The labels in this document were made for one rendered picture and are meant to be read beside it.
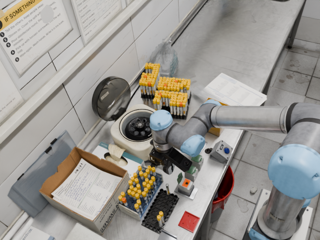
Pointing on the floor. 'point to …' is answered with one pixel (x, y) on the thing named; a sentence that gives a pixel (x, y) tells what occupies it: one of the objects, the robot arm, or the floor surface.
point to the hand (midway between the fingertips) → (171, 172)
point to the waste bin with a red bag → (223, 195)
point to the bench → (195, 105)
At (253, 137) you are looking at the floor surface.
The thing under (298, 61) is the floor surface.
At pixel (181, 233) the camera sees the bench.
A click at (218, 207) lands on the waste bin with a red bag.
